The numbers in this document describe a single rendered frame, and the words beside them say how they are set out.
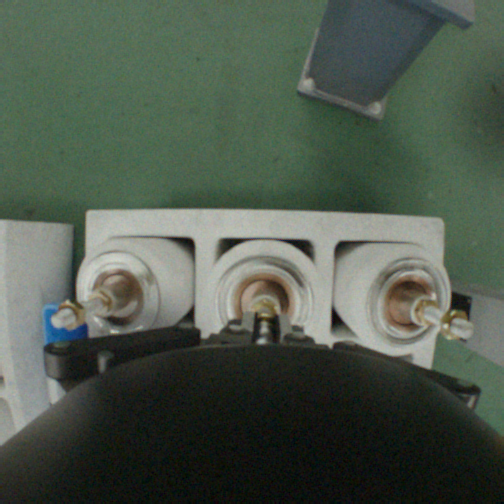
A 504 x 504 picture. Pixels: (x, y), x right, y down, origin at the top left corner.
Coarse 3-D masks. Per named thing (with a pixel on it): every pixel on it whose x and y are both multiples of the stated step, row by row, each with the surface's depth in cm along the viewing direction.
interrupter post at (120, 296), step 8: (104, 288) 22; (112, 288) 23; (120, 288) 24; (112, 296) 22; (120, 296) 23; (128, 296) 25; (112, 304) 22; (120, 304) 23; (128, 304) 25; (112, 312) 22
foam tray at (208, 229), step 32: (96, 224) 32; (128, 224) 32; (160, 224) 32; (192, 224) 32; (224, 224) 32; (256, 224) 31; (288, 224) 31; (320, 224) 31; (352, 224) 31; (384, 224) 31; (416, 224) 31; (320, 256) 31; (192, 320) 38; (320, 320) 31; (416, 352) 31
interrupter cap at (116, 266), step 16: (96, 256) 25; (112, 256) 25; (128, 256) 24; (96, 272) 25; (112, 272) 25; (128, 272) 25; (144, 272) 25; (80, 288) 25; (96, 288) 25; (128, 288) 25; (144, 288) 25; (144, 304) 25; (160, 304) 25; (96, 320) 25; (112, 320) 25; (128, 320) 25; (144, 320) 25
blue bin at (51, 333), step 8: (48, 304) 39; (56, 304) 39; (48, 312) 40; (48, 320) 40; (48, 328) 40; (56, 328) 42; (64, 328) 44; (80, 328) 49; (88, 328) 51; (48, 336) 40; (56, 336) 42; (64, 336) 44; (72, 336) 46; (80, 336) 49; (88, 336) 51
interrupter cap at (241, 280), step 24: (240, 264) 24; (264, 264) 24; (288, 264) 24; (216, 288) 24; (240, 288) 24; (264, 288) 24; (288, 288) 24; (216, 312) 24; (240, 312) 24; (288, 312) 24; (312, 312) 24
